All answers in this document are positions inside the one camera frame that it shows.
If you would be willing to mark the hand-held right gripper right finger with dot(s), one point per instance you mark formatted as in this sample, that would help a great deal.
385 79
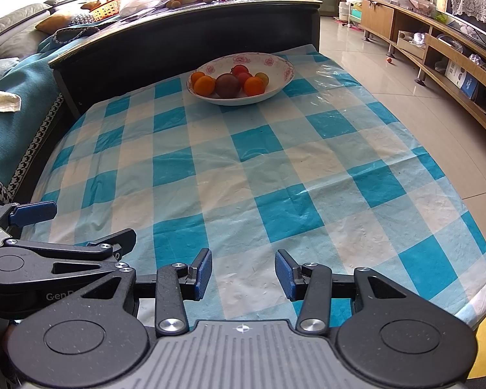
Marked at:
283 274

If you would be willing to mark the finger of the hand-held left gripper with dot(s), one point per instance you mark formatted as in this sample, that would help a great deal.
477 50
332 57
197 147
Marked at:
34 212
105 247

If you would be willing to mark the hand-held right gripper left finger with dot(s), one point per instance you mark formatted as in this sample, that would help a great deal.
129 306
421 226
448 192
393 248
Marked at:
204 272

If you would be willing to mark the orange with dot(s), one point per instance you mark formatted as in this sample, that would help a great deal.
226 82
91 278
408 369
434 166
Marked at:
254 86
197 76
204 85

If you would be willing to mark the large dark red tomato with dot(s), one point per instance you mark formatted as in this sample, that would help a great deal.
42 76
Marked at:
228 84

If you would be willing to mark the greenish brown round fruit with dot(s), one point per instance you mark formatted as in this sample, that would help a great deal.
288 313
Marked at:
262 77

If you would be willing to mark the red cherry tomato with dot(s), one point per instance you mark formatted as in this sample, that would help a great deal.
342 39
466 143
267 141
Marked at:
245 77

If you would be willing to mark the white floral bowl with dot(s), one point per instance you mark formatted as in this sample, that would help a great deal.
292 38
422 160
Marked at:
276 69

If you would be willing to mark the small red tomato with stem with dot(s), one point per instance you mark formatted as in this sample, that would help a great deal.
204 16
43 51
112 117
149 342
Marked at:
239 69

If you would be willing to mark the teal blanket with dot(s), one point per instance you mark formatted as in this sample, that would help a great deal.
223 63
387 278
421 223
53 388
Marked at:
20 129

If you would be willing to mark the blue checkered tablecloth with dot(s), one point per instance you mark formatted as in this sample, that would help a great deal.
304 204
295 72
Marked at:
243 170

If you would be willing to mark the white crumpled cloth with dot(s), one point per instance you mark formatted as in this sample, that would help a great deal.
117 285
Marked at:
2 101

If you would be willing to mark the yellow cushion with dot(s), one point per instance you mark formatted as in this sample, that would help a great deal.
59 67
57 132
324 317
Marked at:
54 22

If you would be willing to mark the grey sofa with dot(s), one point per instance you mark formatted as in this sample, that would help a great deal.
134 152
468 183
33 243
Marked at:
20 16

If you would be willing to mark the black table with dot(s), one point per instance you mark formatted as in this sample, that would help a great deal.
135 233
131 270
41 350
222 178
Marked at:
145 48

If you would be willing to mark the houndstooth cushion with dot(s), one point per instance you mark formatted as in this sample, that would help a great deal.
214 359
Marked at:
81 18

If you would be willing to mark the orange basket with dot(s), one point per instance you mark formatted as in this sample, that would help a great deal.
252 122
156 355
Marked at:
105 8

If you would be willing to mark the blue and white box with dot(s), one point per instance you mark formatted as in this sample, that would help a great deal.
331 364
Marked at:
462 79

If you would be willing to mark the wooden cabinet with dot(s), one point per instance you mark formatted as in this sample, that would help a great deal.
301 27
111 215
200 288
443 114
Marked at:
378 18

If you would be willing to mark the white storage cart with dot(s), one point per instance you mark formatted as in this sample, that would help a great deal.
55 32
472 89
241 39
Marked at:
356 4

